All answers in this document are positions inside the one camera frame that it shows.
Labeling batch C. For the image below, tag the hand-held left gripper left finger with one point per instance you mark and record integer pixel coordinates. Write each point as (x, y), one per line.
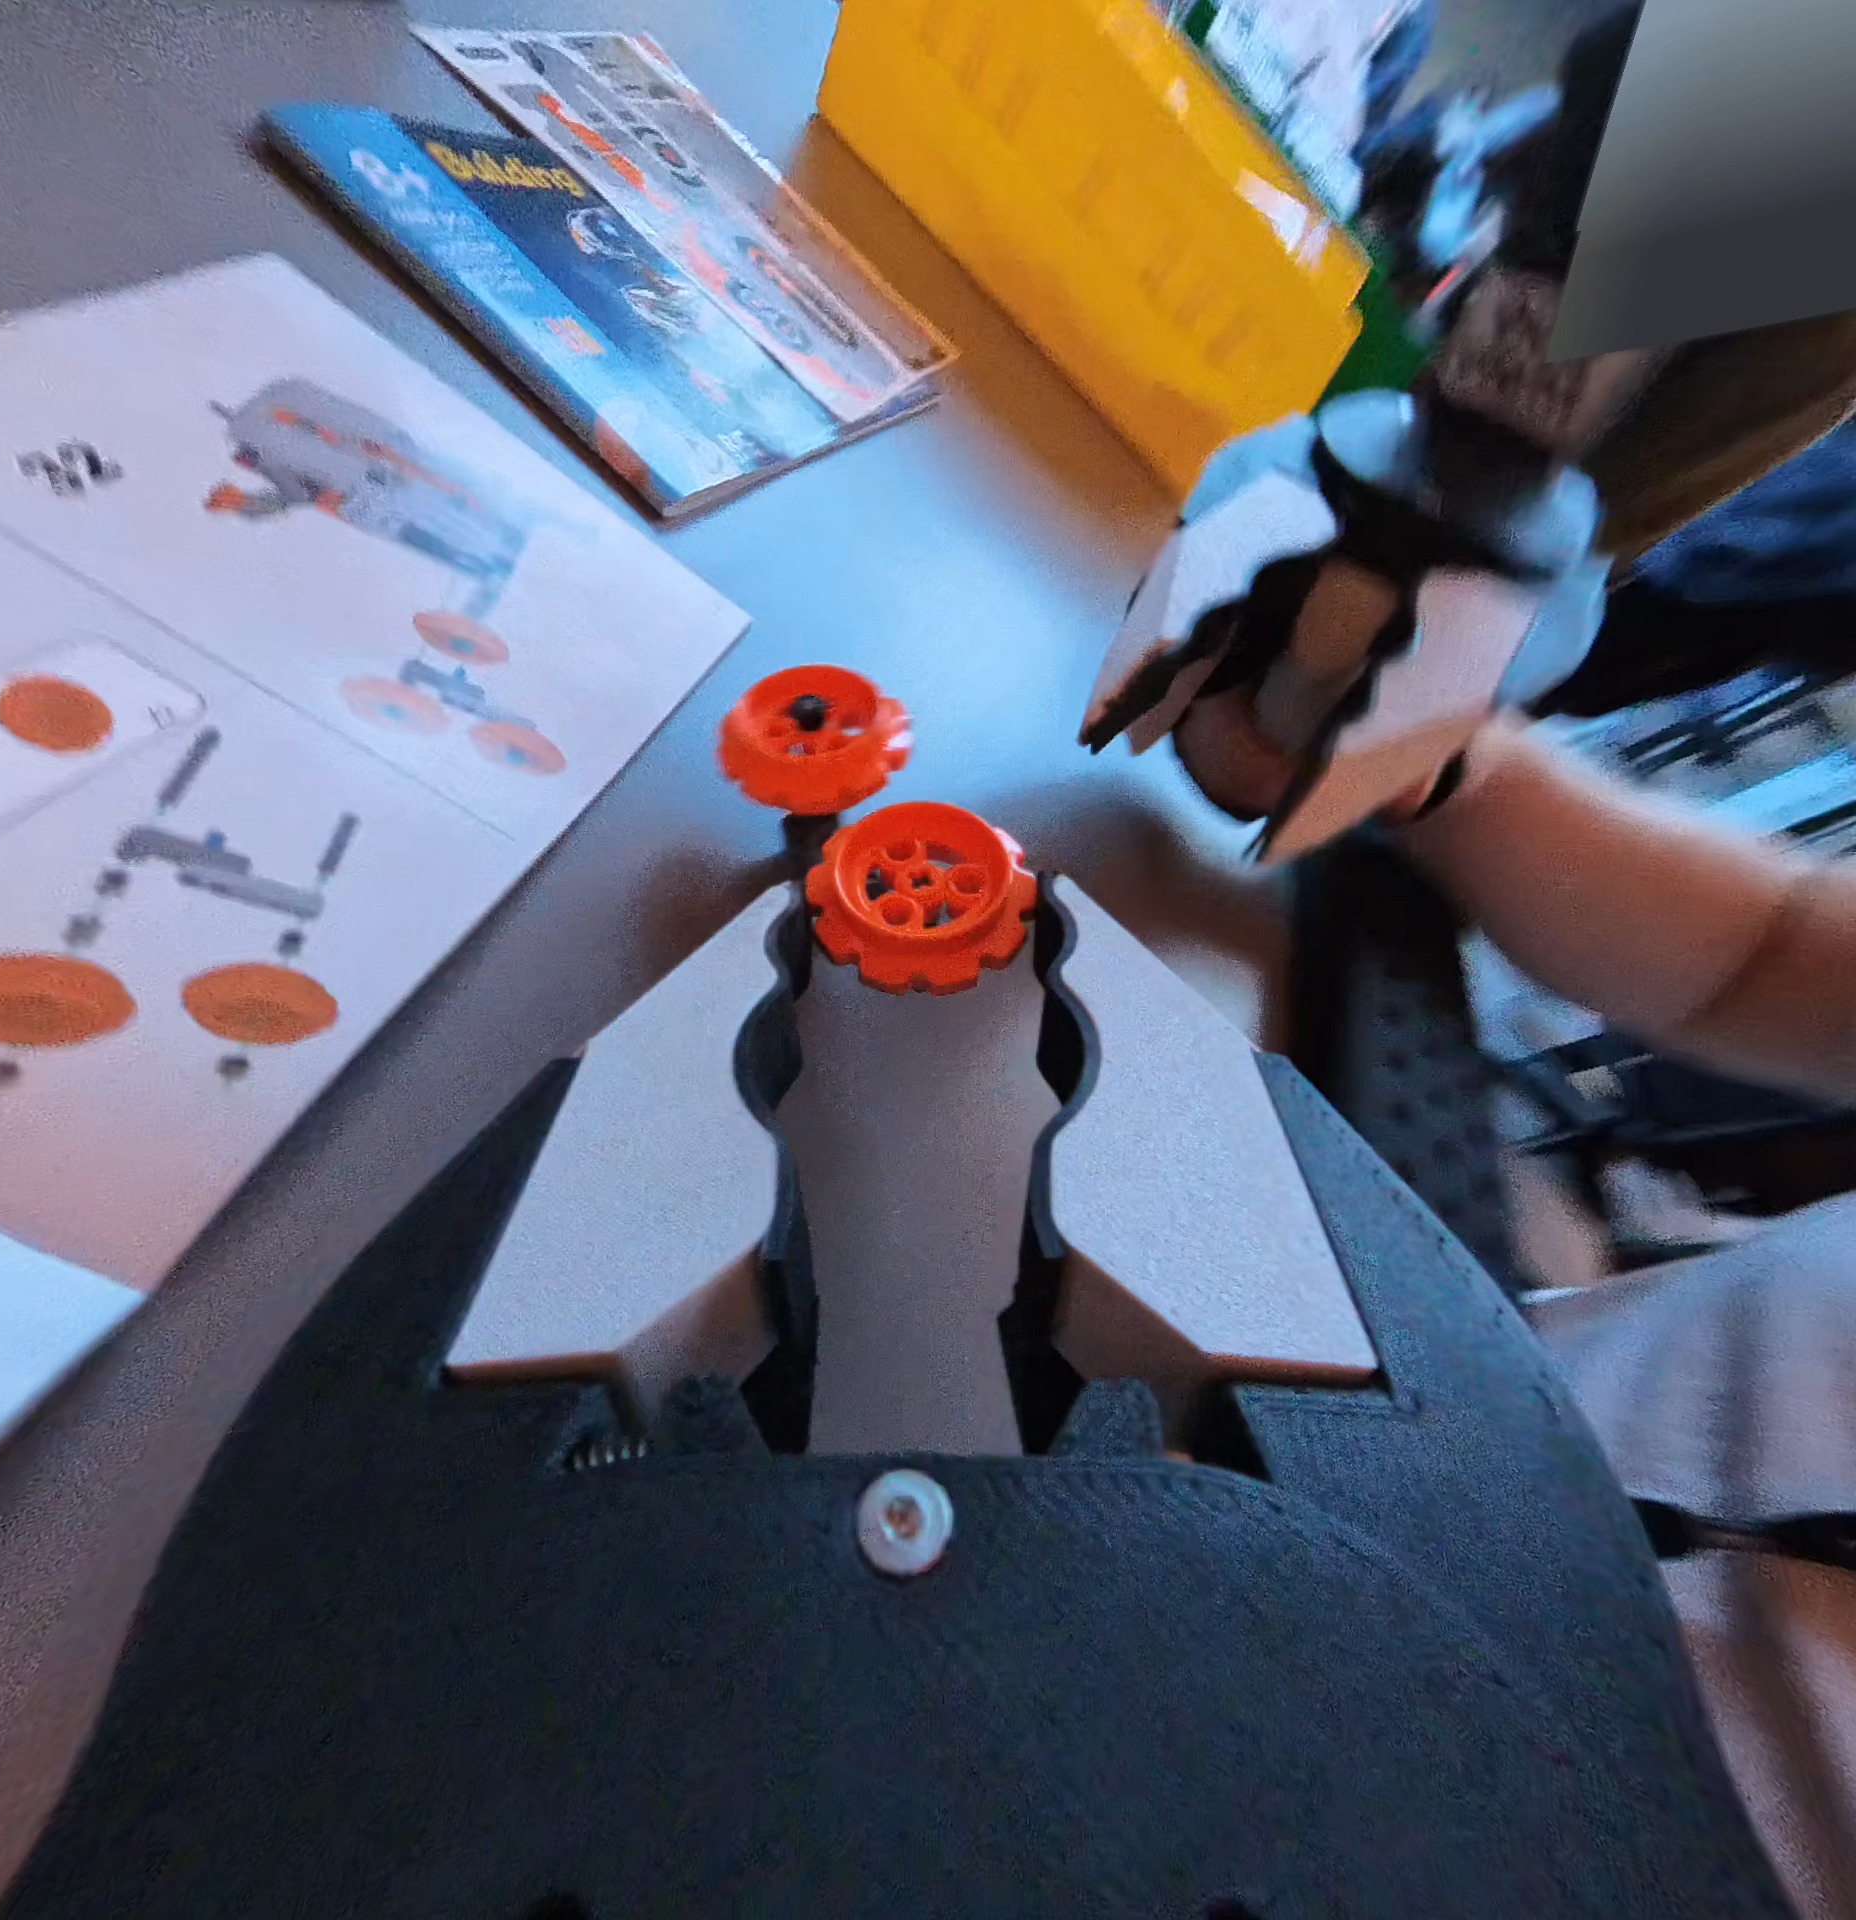
(629, 1185)

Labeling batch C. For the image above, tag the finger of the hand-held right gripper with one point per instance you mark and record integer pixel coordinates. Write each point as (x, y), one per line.
(1440, 704)
(1213, 598)

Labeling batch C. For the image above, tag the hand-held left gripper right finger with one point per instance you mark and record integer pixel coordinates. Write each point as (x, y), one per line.
(1182, 1185)

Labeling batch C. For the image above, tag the orange toy wheel axle assembly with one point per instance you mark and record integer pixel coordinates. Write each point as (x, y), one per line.
(919, 967)

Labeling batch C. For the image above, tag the person's right forearm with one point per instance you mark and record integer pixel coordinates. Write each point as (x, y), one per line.
(1650, 914)

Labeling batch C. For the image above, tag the grey desk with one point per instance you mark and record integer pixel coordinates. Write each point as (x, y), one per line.
(897, 571)

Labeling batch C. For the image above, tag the person's right hand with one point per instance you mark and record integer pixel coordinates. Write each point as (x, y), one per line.
(1242, 759)

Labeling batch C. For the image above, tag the yellow plastic bin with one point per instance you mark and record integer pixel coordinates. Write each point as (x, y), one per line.
(1047, 195)

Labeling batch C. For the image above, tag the person's grey shirt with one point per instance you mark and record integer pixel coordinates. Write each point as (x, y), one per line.
(1737, 1351)

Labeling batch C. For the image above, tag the sticker sheet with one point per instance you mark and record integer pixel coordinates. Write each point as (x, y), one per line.
(688, 179)

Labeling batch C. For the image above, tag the blue manual booklet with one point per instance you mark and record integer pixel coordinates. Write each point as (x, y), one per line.
(477, 255)

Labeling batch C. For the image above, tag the open instruction booklet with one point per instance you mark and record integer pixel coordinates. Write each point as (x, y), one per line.
(117, 375)

